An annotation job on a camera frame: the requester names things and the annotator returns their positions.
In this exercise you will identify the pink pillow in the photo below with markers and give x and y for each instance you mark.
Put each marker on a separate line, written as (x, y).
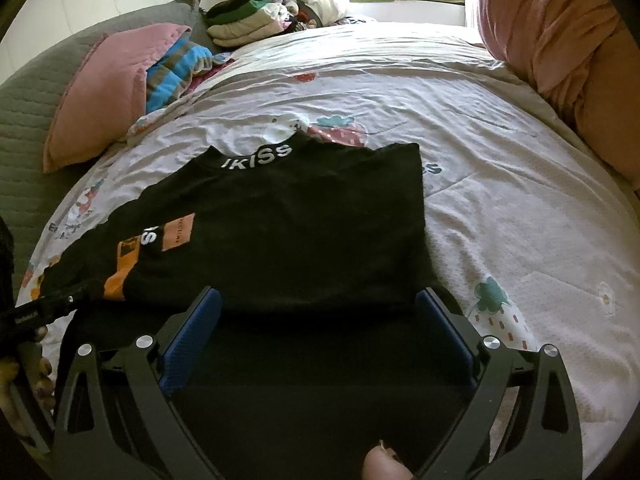
(100, 90)

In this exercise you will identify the blue striped cloth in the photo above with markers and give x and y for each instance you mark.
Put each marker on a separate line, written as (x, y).
(170, 80)

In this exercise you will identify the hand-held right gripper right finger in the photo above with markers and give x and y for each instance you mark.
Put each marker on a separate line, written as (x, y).
(445, 330)

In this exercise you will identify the person's right hand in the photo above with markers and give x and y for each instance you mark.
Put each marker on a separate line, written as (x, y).
(385, 466)

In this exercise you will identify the green quilted bedspread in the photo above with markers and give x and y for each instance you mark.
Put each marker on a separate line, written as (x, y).
(30, 110)

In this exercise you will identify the pile of folded clothes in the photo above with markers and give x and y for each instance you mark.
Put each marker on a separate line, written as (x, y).
(240, 25)

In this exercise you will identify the person's left hand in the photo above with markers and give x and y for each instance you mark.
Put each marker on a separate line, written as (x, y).
(41, 367)

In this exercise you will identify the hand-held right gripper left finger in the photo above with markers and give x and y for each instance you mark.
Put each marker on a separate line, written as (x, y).
(192, 340)

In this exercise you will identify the pink rolled duvet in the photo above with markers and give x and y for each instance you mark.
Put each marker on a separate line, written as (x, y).
(550, 35)

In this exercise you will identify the strawberry print blanket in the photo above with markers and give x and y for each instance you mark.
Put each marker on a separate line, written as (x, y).
(500, 185)

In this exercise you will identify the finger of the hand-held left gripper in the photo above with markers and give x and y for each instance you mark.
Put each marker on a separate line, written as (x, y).
(60, 298)

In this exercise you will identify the black printed t-shirt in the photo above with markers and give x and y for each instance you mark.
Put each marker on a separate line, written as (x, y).
(300, 220)

